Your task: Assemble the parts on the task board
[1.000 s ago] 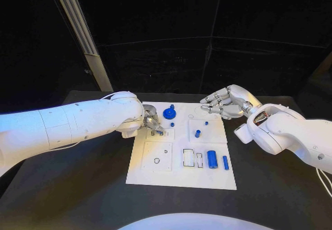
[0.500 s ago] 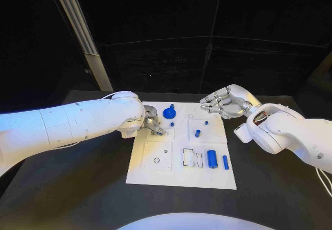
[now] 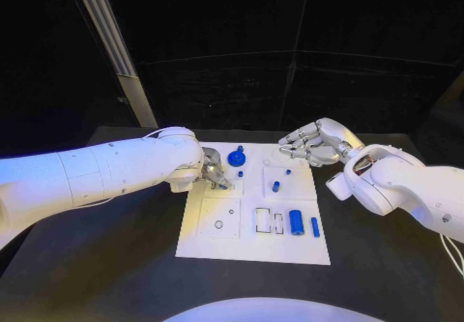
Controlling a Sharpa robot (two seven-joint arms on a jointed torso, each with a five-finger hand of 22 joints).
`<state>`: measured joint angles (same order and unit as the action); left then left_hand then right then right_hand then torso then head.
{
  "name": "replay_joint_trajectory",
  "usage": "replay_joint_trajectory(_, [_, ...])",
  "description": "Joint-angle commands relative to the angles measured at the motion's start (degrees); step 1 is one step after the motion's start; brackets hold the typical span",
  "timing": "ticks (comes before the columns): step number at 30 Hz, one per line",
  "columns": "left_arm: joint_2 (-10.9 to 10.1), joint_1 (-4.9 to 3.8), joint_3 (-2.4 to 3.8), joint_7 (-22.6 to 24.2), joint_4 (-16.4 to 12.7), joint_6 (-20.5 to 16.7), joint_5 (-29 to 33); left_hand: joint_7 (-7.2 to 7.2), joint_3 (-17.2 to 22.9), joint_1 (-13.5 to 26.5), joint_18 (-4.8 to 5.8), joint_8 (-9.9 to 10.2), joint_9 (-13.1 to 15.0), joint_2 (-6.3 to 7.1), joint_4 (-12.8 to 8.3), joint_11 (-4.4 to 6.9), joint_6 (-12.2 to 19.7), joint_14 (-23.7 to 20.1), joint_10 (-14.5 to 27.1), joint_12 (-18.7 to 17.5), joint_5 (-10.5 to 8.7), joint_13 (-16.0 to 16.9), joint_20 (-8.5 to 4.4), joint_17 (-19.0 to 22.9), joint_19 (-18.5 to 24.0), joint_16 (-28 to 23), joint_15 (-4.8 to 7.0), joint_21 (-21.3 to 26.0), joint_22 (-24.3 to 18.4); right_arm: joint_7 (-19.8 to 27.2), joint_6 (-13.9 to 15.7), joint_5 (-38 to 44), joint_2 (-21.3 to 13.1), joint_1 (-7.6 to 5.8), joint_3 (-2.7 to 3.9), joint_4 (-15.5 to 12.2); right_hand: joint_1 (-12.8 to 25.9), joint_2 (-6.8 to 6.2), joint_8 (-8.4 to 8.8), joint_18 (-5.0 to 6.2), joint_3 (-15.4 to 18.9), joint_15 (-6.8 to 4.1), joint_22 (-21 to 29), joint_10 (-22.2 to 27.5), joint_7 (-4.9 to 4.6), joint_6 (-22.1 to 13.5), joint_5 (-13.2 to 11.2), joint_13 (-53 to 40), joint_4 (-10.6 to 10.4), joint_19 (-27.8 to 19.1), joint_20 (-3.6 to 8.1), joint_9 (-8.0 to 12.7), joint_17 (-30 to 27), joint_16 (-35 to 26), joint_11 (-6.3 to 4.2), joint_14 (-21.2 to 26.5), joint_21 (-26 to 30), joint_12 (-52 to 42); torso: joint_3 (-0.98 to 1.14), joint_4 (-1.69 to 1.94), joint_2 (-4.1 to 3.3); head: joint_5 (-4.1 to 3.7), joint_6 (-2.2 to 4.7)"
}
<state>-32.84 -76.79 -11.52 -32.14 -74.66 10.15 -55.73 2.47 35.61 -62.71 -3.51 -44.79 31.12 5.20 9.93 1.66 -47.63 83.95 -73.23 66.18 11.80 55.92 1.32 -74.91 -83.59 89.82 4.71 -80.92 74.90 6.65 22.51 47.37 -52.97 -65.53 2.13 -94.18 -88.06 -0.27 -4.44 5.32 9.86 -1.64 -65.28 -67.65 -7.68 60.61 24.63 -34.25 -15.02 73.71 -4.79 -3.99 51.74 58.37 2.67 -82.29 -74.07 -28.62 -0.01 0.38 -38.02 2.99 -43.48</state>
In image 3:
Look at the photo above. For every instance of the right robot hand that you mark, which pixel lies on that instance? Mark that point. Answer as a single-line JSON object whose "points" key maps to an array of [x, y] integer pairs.
{"points": [[333, 135]]}

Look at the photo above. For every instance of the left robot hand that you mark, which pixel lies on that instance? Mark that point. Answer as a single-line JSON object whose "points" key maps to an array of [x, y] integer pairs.
{"points": [[212, 168]]}

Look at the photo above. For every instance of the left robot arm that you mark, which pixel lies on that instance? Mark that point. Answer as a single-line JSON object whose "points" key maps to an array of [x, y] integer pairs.
{"points": [[109, 171]]}

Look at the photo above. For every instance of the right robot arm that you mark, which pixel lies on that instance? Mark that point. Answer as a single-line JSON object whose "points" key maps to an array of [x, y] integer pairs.
{"points": [[398, 186]]}

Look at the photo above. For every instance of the white task board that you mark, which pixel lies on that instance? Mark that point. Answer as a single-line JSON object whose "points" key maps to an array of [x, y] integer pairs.
{"points": [[232, 246]]}

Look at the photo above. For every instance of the blue gear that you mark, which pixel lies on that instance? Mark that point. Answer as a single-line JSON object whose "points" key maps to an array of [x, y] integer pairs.
{"points": [[237, 159]]}

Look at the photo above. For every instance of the blue short cylinder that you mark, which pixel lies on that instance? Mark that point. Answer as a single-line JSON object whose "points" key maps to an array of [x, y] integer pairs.
{"points": [[276, 187]]}

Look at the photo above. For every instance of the thick blue long cylinder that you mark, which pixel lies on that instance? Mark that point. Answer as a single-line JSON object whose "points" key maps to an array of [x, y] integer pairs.
{"points": [[296, 222]]}

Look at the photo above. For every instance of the thin blue long cylinder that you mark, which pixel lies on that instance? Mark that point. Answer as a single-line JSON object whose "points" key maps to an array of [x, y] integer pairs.
{"points": [[315, 227]]}

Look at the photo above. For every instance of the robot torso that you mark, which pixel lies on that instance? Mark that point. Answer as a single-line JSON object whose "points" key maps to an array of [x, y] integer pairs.
{"points": [[271, 312]]}

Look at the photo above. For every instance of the pale metal frame post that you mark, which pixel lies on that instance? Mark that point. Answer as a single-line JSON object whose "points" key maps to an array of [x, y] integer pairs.
{"points": [[134, 88]]}

